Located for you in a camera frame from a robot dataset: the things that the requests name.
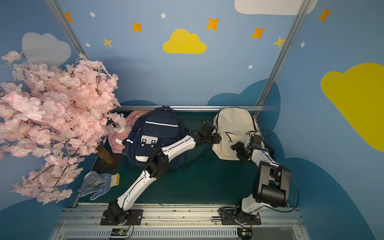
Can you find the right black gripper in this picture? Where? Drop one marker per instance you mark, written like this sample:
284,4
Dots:
240,148

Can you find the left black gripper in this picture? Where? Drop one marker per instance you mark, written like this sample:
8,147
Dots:
212,133

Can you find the beige backpack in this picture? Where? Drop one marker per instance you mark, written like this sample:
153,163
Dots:
236,125

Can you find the navy blue backpack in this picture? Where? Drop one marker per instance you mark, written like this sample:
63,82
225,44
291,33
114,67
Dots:
160,128

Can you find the pink backpack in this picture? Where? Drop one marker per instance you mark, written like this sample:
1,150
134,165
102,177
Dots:
116,139

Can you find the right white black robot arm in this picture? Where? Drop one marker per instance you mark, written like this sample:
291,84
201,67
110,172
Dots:
271,187

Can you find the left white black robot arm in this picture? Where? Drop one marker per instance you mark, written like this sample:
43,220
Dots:
156,167

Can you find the rear horizontal aluminium bar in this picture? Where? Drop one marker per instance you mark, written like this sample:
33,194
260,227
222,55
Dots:
188,108

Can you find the right green circuit board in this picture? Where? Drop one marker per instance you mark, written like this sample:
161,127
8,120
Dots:
244,234

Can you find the green circuit board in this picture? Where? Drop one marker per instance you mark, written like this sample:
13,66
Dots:
244,234
119,233

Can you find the blue patterned cloth item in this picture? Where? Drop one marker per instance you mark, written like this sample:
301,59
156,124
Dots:
95,191

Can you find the left green circuit board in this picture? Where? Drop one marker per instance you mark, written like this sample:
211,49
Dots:
119,233

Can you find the pink cherry blossom tree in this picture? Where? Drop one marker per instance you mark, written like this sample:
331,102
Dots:
60,115

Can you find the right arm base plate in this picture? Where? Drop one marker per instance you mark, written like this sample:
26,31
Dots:
232,216

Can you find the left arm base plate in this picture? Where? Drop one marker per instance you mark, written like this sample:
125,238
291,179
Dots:
122,218

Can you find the right aluminium frame post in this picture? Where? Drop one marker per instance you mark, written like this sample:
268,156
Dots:
291,36

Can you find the aluminium frame post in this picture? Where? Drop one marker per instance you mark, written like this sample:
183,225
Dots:
291,36
59,14

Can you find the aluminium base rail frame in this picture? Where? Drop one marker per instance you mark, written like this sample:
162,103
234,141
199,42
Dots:
176,222

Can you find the left aluminium frame post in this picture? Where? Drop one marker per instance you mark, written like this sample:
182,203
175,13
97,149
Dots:
59,14

